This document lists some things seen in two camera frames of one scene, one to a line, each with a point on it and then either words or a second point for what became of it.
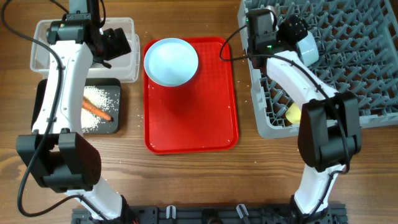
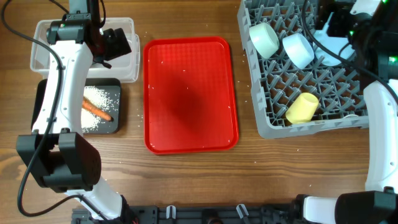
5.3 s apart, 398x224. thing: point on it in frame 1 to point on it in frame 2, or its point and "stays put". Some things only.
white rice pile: [89, 121] stays put
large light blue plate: [171, 61] to [339, 45]
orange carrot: [87, 104] stays put
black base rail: [214, 214] stays put
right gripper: [296, 28] to [337, 20]
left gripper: [117, 49] stays put
